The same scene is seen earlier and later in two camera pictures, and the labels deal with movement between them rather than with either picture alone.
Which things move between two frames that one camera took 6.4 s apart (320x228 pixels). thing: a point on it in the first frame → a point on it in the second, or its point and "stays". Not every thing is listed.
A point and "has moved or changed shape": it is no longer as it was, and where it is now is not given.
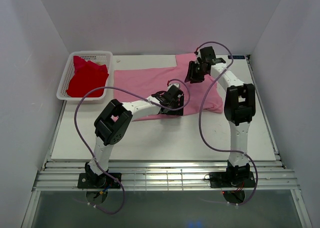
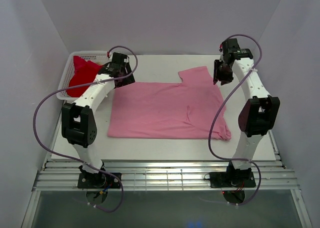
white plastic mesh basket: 104,57 stays
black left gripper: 176,112 → 128,79
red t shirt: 88,75 stays
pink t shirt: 201,96 has moved or changed shape
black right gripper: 191,74 → 217,75
